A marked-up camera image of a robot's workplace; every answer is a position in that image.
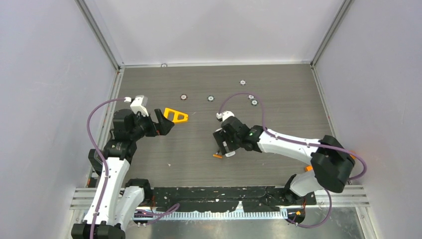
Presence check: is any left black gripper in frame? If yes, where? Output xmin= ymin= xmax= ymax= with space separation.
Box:
xmin=129 ymin=109 xmax=173 ymax=141

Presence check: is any white remote control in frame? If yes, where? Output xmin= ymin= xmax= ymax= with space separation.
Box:
xmin=225 ymin=151 xmax=235 ymax=157

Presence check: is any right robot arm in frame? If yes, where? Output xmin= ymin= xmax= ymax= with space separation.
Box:
xmin=213 ymin=112 xmax=355 ymax=205

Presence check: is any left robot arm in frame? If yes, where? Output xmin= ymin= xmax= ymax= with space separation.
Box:
xmin=71 ymin=109 xmax=174 ymax=239

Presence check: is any yellow plastic triangle frame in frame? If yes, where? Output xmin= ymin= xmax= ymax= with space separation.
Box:
xmin=163 ymin=108 xmax=189 ymax=124

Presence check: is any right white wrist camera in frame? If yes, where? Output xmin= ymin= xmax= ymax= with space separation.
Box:
xmin=216 ymin=111 xmax=234 ymax=122

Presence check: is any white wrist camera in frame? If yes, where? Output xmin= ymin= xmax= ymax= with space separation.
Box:
xmin=216 ymin=111 xmax=234 ymax=122
xmin=130 ymin=95 xmax=149 ymax=117

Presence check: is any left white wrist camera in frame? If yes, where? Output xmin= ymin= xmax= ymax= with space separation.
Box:
xmin=130 ymin=95 xmax=149 ymax=117

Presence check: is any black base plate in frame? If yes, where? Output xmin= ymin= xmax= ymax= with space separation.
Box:
xmin=152 ymin=186 xmax=317 ymax=213

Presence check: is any aluminium rail frame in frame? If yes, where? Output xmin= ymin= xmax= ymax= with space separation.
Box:
xmin=70 ymin=184 xmax=370 ymax=221

